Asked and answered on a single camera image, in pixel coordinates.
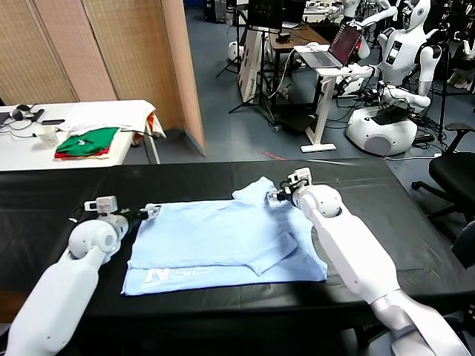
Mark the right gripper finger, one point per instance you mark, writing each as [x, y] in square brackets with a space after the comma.
[272, 197]

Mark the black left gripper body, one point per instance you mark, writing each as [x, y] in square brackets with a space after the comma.
[134, 218]

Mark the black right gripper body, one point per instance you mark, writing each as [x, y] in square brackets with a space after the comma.
[286, 196]

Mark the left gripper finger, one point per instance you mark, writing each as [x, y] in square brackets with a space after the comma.
[153, 211]

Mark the light blue t-shirt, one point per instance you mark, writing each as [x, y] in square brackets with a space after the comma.
[215, 241]

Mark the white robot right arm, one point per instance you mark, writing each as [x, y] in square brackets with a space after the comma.
[352, 252]

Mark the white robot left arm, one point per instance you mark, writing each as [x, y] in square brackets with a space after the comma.
[63, 289]

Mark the black table cover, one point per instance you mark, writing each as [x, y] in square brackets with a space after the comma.
[371, 207]

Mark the green folded shirt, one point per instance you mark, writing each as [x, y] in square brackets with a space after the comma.
[92, 140]

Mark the orange cloth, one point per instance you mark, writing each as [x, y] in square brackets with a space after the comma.
[151, 119]

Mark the red folded shirt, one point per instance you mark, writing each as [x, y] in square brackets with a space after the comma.
[63, 156]

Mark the white standing desk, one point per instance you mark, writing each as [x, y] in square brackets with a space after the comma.
[323, 107]

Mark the white table with cloth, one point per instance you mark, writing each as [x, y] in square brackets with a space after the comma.
[111, 114]

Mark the white paper cup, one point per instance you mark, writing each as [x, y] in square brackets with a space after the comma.
[49, 136]

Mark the black tripod stand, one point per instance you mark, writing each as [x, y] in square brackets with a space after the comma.
[264, 74]

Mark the black smartphone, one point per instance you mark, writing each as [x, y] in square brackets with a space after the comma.
[52, 121]

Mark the white side table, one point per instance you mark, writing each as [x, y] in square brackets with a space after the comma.
[22, 154]

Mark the white leaning board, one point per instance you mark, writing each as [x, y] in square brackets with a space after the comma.
[248, 63]

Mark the black remote controller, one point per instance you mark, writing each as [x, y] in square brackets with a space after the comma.
[38, 114]

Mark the grey open laptop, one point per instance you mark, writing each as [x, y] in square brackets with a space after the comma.
[326, 59]

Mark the brown wooden table corner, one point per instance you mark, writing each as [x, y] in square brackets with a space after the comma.
[11, 306]

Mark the white computer mouse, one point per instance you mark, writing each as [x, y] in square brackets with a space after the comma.
[312, 46]

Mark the black headphones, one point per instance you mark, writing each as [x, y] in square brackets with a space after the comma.
[20, 110]

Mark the small black box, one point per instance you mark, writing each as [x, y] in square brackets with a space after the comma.
[284, 38]

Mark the brown wooden desk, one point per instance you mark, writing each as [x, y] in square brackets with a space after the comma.
[308, 34]

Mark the black office chair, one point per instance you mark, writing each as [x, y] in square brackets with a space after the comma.
[449, 174]

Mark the black light stand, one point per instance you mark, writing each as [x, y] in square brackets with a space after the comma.
[237, 37]

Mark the wooden folding screen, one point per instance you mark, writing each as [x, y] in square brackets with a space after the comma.
[111, 48]

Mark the white humanoid robot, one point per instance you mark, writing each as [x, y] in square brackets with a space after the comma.
[399, 55]

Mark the black monitor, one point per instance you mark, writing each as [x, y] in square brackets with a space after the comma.
[265, 14]

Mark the dark grey chair back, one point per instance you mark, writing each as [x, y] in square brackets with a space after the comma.
[465, 244]

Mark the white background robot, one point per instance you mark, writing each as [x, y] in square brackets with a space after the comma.
[350, 6]

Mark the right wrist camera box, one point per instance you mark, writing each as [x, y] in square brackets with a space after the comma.
[301, 176]

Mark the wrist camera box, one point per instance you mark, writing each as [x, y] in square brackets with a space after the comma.
[301, 176]
[104, 204]

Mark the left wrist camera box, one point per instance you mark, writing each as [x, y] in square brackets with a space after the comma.
[104, 204]

